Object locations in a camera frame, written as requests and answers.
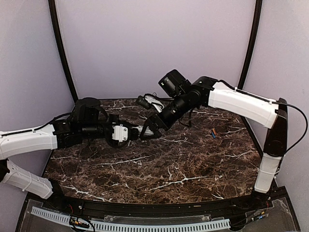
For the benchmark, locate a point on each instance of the right black frame post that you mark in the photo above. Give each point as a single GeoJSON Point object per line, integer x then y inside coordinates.
{"type": "Point", "coordinates": [251, 43]}

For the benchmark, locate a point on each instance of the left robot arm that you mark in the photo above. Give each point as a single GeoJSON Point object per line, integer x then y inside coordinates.
{"type": "Point", "coordinates": [87, 120]}

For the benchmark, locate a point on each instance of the left black frame post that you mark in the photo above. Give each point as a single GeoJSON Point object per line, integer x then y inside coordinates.
{"type": "Point", "coordinates": [61, 49]}

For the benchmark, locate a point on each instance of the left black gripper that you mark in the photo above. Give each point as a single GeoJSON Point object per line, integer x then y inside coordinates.
{"type": "Point", "coordinates": [115, 117]}

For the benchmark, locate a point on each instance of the black front rail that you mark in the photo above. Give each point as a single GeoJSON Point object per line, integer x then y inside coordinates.
{"type": "Point", "coordinates": [96, 209]}

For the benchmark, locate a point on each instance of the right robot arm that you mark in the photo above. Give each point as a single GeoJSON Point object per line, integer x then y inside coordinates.
{"type": "Point", "coordinates": [210, 92]}

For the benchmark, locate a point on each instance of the white slotted cable duct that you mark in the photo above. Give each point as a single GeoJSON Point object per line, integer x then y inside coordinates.
{"type": "Point", "coordinates": [134, 224]}

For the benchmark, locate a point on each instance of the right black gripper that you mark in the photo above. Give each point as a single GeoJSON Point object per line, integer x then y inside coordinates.
{"type": "Point", "coordinates": [155, 117]}

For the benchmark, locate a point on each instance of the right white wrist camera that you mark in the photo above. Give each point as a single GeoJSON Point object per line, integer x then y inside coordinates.
{"type": "Point", "coordinates": [149, 101]}

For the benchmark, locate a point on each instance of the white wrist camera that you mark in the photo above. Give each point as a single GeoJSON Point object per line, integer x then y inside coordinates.
{"type": "Point", "coordinates": [122, 133]}
{"type": "Point", "coordinates": [149, 101]}

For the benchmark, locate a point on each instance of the black frame post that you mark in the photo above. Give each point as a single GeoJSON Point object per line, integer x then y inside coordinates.
{"type": "Point", "coordinates": [251, 43]}
{"type": "Point", "coordinates": [61, 49]}

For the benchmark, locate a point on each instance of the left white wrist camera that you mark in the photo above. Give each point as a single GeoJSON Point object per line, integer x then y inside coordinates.
{"type": "Point", "coordinates": [122, 133]}

